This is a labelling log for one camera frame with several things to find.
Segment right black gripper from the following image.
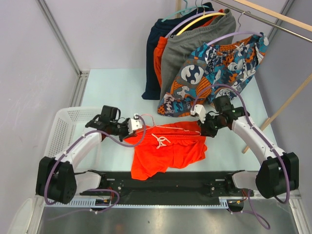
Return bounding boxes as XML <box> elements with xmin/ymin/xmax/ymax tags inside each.
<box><xmin>198</xmin><ymin>112</ymin><xmax>227</xmax><ymax>138</ymax></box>

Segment pink wire hanger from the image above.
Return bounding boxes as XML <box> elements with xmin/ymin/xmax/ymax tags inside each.
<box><xmin>141</xmin><ymin>114</ymin><xmax>201</xmax><ymax>136</ymax></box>

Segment bright orange shorts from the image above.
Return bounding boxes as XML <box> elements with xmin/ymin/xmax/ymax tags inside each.
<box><xmin>131</xmin><ymin>121</ymin><xmax>208</xmax><ymax>180</ymax></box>

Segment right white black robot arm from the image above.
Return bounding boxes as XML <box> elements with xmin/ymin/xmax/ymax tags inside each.
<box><xmin>191</xmin><ymin>96</ymin><xmax>299</xmax><ymax>204</ymax></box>

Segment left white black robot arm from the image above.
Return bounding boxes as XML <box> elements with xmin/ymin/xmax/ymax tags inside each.
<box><xmin>36</xmin><ymin>106</ymin><xmax>146</xmax><ymax>205</ymax></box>

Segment navy blue shorts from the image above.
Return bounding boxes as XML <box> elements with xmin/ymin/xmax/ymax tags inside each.
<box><xmin>142</xmin><ymin>2</ymin><xmax>214</xmax><ymax>100</ymax></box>

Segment patterned blue orange shorts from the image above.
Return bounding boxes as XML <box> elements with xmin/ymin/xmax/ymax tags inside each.
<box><xmin>157</xmin><ymin>33</ymin><xmax>269</xmax><ymax>117</ymax></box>

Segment grey shorts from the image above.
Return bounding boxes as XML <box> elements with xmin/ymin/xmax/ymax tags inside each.
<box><xmin>160</xmin><ymin>8</ymin><xmax>236</xmax><ymax>98</ymax></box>

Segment dark orange hanging shorts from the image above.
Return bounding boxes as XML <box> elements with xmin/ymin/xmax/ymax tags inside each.
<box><xmin>153</xmin><ymin>9</ymin><xmax>225</xmax><ymax>88</ymax></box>

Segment purple hanger rear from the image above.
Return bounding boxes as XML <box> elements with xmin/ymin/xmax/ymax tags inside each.
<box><xmin>165</xmin><ymin>10</ymin><xmax>216</xmax><ymax>38</ymax></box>

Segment purple hanger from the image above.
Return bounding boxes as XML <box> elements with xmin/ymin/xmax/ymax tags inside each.
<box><xmin>207</xmin><ymin>11</ymin><xmax>266</xmax><ymax>47</ymax></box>
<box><xmin>165</xmin><ymin>10</ymin><xmax>216</xmax><ymax>38</ymax></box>

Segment purple hanger front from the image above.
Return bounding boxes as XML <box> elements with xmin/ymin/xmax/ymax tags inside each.
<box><xmin>207</xmin><ymin>11</ymin><xmax>266</xmax><ymax>47</ymax></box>

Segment yellow hanger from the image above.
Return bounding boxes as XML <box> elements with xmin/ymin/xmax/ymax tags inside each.
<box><xmin>176</xmin><ymin>12</ymin><xmax>226</xmax><ymax>36</ymax></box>

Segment teal hanger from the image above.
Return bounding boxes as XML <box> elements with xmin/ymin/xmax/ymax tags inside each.
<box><xmin>161</xmin><ymin>0</ymin><xmax>197</xmax><ymax>22</ymax></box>

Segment white plastic laundry basket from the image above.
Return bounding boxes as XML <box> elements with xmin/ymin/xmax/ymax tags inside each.
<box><xmin>44</xmin><ymin>107</ymin><xmax>101</xmax><ymax>172</ymax></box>

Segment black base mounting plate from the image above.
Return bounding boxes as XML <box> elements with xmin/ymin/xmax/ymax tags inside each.
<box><xmin>80</xmin><ymin>171</ymin><xmax>254</xmax><ymax>209</ymax></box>

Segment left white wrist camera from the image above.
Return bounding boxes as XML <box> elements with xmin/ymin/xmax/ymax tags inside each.
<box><xmin>127</xmin><ymin>114</ymin><xmax>143</xmax><ymax>135</ymax></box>

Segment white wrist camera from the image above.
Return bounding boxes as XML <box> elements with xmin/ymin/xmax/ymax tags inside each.
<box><xmin>127</xmin><ymin>114</ymin><xmax>143</xmax><ymax>135</ymax></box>
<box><xmin>190</xmin><ymin>104</ymin><xmax>207</xmax><ymax>123</ymax></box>

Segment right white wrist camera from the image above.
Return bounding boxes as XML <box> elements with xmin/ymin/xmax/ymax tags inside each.
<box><xmin>190</xmin><ymin>104</ymin><xmax>207</xmax><ymax>123</ymax></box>

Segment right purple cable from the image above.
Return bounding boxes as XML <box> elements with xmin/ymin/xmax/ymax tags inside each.
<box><xmin>193</xmin><ymin>84</ymin><xmax>291</xmax><ymax>230</ymax></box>

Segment purple cable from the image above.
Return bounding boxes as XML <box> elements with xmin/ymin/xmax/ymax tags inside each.
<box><xmin>193</xmin><ymin>84</ymin><xmax>291</xmax><ymax>230</ymax></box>
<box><xmin>43</xmin><ymin>116</ymin><xmax>147</xmax><ymax>220</ymax></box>

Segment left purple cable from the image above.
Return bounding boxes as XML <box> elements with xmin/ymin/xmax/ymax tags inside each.
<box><xmin>43</xmin><ymin>116</ymin><xmax>147</xmax><ymax>220</ymax></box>

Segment white slotted cable duct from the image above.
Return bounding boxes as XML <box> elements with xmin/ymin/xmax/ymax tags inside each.
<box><xmin>53</xmin><ymin>197</ymin><xmax>229</xmax><ymax>209</ymax></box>

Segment metal clothes rail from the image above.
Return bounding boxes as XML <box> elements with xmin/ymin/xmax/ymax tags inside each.
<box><xmin>214</xmin><ymin>0</ymin><xmax>312</xmax><ymax>43</ymax></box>

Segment wooden clothes rack frame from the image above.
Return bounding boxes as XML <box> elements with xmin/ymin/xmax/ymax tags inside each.
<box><xmin>175</xmin><ymin>0</ymin><xmax>312</xmax><ymax>154</ymax></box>

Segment aluminium frame post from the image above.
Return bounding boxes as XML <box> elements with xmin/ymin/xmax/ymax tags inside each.
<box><xmin>36</xmin><ymin>0</ymin><xmax>81</xmax><ymax>77</ymax></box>

